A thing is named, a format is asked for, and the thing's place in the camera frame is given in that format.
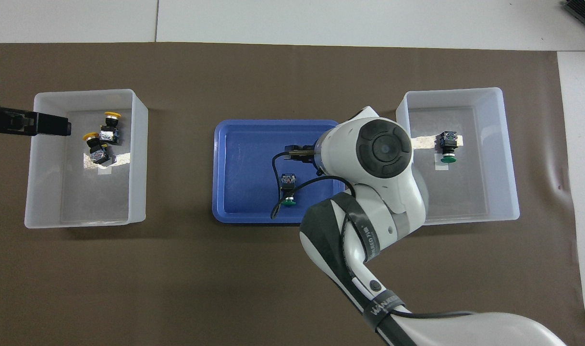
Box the blue plastic tray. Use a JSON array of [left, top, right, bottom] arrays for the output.
[[212, 119, 346, 224]]

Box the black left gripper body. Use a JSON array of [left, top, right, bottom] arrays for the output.
[[3, 110, 34, 135]]

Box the white translucent plastic box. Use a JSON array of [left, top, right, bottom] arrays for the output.
[[24, 89, 149, 229], [395, 87, 520, 226]]

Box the yellow push button switch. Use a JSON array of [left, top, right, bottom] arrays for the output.
[[99, 111, 122, 145], [83, 132, 111, 165]]

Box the green push button switch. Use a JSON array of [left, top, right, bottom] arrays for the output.
[[280, 173, 298, 207], [439, 131, 460, 164]]

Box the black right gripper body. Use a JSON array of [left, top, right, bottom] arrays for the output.
[[300, 143, 319, 166]]

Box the brown paper table mat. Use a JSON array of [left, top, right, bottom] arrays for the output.
[[0, 42, 585, 346]]

